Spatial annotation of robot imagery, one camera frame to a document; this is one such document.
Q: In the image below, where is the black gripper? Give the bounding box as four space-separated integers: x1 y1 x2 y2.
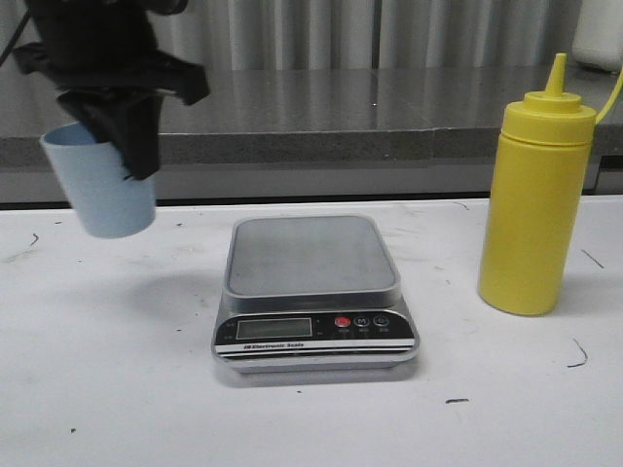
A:
13 1 209 180

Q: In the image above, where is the light blue plastic cup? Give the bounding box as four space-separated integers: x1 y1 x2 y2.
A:
40 123 156 238

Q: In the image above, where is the yellow squeeze bottle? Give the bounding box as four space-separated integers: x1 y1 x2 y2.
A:
478 53 622 316

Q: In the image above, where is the silver digital kitchen scale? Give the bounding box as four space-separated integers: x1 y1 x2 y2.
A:
211 215 420 374

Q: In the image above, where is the white container in background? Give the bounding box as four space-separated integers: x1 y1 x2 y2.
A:
571 0 622 72

